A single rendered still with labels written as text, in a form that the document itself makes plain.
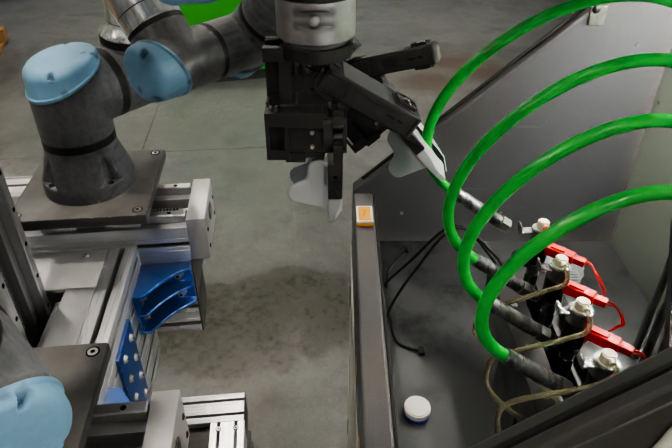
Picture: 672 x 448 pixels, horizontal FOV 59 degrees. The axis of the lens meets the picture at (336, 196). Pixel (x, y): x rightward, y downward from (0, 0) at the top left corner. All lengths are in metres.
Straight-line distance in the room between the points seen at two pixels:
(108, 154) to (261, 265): 1.52
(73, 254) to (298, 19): 0.69
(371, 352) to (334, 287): 1.52
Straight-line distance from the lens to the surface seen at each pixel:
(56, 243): 1.13
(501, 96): 1.12
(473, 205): 0.83
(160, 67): 0.73
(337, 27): 0.55
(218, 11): 4.04
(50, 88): 0.99
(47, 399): 0.49
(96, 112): 1.02
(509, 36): 0.73
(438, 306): 1.11
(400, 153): 0.77
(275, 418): 1.98
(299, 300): 2.32
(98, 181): 1.05
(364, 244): 1.04
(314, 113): 0.58
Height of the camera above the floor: 1.59
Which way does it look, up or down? 33 degrees down
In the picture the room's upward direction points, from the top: straight up
